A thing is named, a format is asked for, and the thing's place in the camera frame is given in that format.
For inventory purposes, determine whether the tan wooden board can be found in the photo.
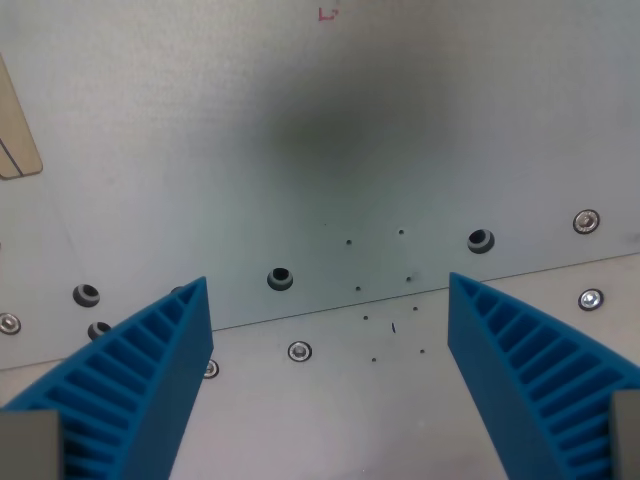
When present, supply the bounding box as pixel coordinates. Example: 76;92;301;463
0;52;44;181

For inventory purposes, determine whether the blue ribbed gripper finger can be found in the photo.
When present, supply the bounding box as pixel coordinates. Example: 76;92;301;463
0;276;215;480
446;271;640;480

